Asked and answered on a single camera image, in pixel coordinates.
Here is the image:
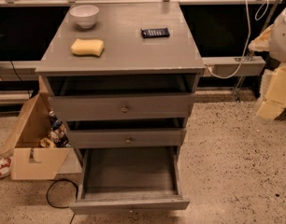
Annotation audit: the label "grey wooden drawer cabinet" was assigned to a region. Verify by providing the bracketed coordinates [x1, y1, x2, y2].
[35, 1, 207, 156]

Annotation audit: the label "grey open bottom drawer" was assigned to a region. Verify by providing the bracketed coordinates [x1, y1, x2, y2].
[70, 147, 190, 215]

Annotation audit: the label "black floor cable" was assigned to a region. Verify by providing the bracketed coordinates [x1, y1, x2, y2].
[45, 178, 79, 224]

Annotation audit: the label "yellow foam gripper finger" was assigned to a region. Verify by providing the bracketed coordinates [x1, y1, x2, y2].
[249, 25, 274, 52]
[255, 63, 286, 120]

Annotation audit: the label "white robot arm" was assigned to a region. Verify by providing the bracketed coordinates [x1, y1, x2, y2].
[249, 8, 286, 120]

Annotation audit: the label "black snack bar packet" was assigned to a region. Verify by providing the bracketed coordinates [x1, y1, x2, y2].
[141, 28, 170, 38]

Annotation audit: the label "open cardboard box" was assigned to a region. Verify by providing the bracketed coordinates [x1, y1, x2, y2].
[0, 91, 72, 181]

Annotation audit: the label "grey middle drawer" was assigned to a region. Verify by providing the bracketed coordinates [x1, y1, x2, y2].
[67, 128, 186, 148]

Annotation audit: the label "grey top drawer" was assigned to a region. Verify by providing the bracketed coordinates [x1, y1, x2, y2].
[49, 94, 193, 121]

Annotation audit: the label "white ceramic bowl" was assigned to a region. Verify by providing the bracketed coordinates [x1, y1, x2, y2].
[69, 5, 99, 28]

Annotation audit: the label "red white shoe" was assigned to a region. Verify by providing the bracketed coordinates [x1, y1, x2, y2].
[0, 157, 12, 179]

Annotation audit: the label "bottles in cardboard box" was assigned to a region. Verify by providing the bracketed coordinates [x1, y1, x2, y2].
[40, 111, 71, 148]

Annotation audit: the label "yellow sponge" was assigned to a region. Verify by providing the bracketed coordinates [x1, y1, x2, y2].
[71, 38, 104, 57]

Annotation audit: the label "white hanging cable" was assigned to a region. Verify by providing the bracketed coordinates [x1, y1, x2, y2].
[206, 0, 282, 80]

